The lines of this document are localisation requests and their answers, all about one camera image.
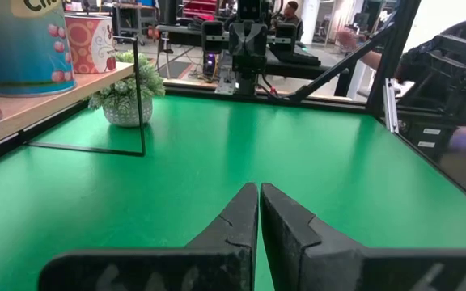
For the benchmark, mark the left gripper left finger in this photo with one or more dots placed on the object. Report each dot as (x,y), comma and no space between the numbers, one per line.
(217,258)

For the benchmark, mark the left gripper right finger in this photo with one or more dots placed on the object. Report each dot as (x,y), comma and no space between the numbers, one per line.
(306,258)

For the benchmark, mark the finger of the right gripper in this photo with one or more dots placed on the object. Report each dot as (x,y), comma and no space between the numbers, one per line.
(239,46)
(258,46)

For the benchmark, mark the short sliced peaches can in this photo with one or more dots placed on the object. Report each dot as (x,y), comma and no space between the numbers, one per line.
(89,44)

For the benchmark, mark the blue cherries tin can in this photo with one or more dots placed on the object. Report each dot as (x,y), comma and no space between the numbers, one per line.
(22,48)

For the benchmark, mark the black background robot arm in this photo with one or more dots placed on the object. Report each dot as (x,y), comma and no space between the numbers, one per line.
(451,77)

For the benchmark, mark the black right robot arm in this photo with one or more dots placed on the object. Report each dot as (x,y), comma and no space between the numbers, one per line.
(249,83)

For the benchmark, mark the red storage rack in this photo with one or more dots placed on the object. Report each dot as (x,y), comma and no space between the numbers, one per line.
(200,8)

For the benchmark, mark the grey background workbench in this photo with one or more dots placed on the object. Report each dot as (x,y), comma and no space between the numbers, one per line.
(136,16)

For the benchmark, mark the green plant in white pot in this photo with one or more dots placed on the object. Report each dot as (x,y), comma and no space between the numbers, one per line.
(125,109)

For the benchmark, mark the silver aluminium profile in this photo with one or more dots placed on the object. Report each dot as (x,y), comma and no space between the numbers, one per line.
(391,105)

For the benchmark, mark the black box with white labels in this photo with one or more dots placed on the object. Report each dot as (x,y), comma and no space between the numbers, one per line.
(427,139)

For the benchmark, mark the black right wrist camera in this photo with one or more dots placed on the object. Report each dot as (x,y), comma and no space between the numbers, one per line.
(250,9)

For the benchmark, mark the black diagonal frame strut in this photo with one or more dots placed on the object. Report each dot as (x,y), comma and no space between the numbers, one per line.
(338,66)

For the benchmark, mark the black rig frame post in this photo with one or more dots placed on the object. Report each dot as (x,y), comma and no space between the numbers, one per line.
(392,48)

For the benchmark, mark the wooden shelf with black frame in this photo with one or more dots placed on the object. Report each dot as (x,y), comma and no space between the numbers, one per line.
(55,93)

